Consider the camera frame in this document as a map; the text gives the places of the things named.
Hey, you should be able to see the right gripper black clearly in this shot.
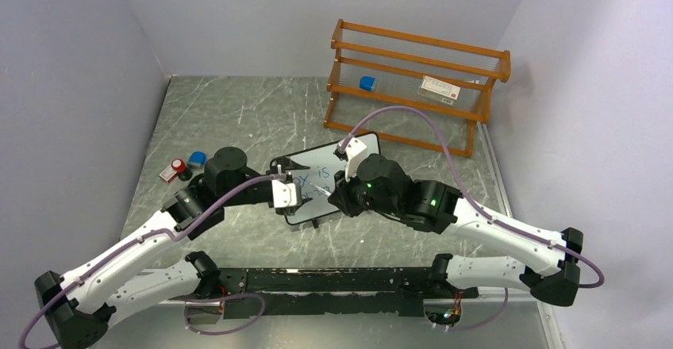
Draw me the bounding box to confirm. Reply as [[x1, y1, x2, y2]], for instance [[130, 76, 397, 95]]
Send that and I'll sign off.
[[329, 161, 402, 217]]

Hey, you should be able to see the small whiteboard black frame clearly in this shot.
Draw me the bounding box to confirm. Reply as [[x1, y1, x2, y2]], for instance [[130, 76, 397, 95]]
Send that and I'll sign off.
[[269, 131, 383, 229]]

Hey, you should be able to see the white blue marker pen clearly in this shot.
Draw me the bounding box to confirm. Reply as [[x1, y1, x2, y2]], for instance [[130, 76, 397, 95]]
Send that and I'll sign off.
[[310, 182, 332, 197]]

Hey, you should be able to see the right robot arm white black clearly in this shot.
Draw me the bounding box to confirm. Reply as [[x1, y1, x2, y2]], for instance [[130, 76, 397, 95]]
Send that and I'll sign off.
[[328, 154, 583, 307]]

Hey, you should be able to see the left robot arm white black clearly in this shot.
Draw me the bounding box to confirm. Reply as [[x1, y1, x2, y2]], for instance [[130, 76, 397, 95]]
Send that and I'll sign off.
[[35, 147, 303, 348]]

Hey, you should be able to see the blue eraser on table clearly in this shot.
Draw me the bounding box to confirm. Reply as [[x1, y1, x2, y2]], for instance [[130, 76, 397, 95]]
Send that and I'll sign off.
[[187, 151, 207, 169]]

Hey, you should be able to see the red cap black bottle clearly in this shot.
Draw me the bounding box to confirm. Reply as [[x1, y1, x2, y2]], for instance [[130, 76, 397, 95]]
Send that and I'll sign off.
[[171, 159, 193, 182]]

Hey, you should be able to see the orange wooden shelf rack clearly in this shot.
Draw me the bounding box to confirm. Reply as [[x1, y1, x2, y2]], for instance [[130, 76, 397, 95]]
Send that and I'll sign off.
[[323, 19, 512, 158]]

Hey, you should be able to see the blue eraser on shelf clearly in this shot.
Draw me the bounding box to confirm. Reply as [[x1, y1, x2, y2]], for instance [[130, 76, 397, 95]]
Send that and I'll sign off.
[[359, 75, 377, 92]]

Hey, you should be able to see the white red box on shelf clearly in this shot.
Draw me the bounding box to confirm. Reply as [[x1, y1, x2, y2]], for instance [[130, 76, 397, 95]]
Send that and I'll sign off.
[[417, 75, 461, 105]]

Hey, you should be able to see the red white small box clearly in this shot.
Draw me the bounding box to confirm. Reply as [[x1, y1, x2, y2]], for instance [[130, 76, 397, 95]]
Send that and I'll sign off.
[[159, 165, 177, 183]]

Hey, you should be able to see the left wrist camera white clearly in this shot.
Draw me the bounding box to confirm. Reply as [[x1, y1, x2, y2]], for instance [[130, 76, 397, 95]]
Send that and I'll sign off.
[[271, 180, 302, 216]]

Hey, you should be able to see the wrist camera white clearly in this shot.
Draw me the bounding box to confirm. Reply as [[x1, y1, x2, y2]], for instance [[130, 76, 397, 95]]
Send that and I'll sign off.
[[334, 135, 369, 181], [271, 180, 302, 216]]

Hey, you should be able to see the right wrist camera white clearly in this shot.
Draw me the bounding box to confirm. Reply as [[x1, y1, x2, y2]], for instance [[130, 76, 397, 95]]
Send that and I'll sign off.
[[334, 135, 369, 181]]

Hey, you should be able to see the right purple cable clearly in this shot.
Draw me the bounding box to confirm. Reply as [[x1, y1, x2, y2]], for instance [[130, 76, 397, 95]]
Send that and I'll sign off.
[[337, 105, 606, 332]]

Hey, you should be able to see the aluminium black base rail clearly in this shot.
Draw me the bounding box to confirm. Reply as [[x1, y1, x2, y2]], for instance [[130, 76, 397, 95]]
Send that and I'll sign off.
[[72, 267, 566, 349]]

